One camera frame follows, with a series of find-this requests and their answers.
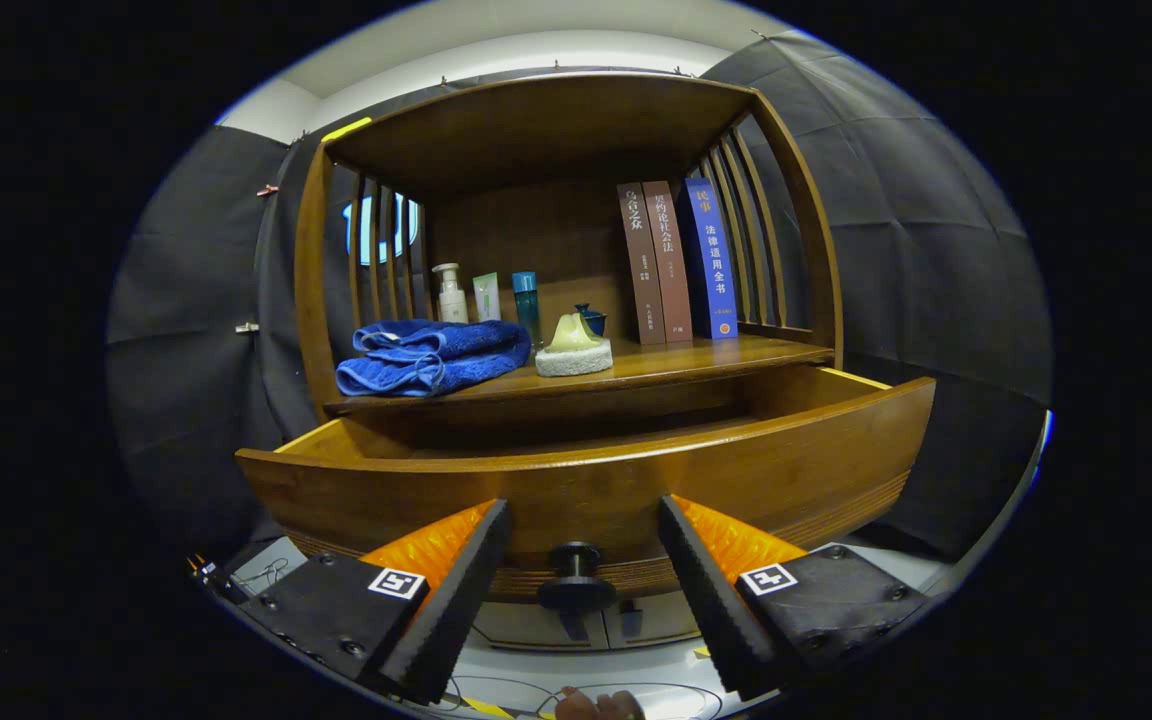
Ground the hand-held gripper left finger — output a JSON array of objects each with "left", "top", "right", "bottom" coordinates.
[{"left": 219, "top": 498, "right": 512, "bottom": 707}]

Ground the wooden cabinet with slatted sides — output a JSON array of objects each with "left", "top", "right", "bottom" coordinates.
[{"left": 234, "top": 72, "right": 937, "bottom": 653}]

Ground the teal bottle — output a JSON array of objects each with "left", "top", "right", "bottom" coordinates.
[{"left": 512, "top": 271, "right": 541, "bottom": 346}]

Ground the white pump bottle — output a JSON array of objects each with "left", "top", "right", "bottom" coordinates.
[{"left": 432, "top": 263, "right": 469, "bottom": 324}]

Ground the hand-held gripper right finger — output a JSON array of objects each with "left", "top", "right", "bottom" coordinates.
[{"left": 658, "top": 494, "right": 937, "bottom": 701}]

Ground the curved wooden drawer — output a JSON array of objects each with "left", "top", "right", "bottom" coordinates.
[{"left": 234, "top": 365, "right": 937, "bottom": 601}]

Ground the blue book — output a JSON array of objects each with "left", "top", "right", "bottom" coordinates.
[{"left": 681, "top": 177, "right": 740, "bottom": 341}]

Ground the black drawer knob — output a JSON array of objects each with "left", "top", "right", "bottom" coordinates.
[{"left": 537, "top": 541, "right": 618, "bottom": 613}]

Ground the folded blue towel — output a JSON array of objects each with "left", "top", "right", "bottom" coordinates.
[{"left": 336, "top": 319, "right": 533, "bottom": 398}]

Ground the wooden cabinet door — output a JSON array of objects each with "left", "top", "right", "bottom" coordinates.
[
  {"left": 476, "top": 598, "right": 607, "bottom": 653},
  {"left": 604, "top": 590, "right": 705, "bottom": 648}
]

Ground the green sponge brush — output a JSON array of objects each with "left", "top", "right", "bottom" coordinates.
[{"left": 534, "top": 312, "right": 614, "bottom": 378}]

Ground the wooden countertop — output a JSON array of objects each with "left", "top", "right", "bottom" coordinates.
[{"left": 324, "top": 333, "right": 835, "bottom": 417}]

